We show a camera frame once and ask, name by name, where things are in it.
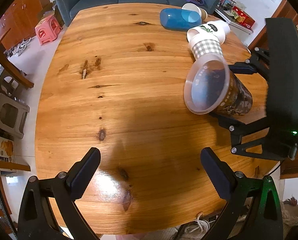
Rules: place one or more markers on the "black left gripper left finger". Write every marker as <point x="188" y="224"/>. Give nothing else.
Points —
<point x="36" y="219"/>

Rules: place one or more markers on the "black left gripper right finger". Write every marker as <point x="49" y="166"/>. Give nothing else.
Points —
<point x="264" y="218"/>

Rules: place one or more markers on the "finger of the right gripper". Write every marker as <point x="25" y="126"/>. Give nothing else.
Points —
<point x="260" y="139"/>
<point x="257" y="63"/>

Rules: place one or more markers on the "clear plastic printed cup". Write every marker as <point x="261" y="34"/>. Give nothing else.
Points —
<point x="211" y="87"/>

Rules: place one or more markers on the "white bamboo print paper cup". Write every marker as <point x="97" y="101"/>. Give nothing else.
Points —
<point x="218" y="28"/>

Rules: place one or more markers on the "checkered paper cup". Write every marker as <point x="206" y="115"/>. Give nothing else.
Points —
<point x="202" y="44"/>

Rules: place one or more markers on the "brown sleeve paper cup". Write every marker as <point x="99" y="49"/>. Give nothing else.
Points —
<point x="192" y="7"/>

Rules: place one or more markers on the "blue plastic cup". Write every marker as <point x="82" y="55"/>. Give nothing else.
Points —
<point x="179" y="19"/>

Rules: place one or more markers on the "white low cabinet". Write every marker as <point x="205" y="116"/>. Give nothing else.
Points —
<point x="230" y="21"/>

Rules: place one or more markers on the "red gift box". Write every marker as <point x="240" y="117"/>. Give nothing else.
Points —
<point x="242" y="17"/>

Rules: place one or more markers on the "brown wooden door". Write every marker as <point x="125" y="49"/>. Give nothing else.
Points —
<point x="283" y="10"/>

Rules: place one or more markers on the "grey plastic stool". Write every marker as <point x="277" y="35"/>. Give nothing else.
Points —
<point x="13" y="116"/>

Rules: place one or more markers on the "wooden side table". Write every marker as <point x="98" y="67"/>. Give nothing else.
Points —
<point x="15" y="73"/>

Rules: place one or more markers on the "pink plastic stool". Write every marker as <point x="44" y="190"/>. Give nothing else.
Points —
<point x="48" y="29"/>

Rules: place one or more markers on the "wooden wardrobe cabinet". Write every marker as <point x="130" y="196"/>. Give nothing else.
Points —
<point x="20" y="20"/>

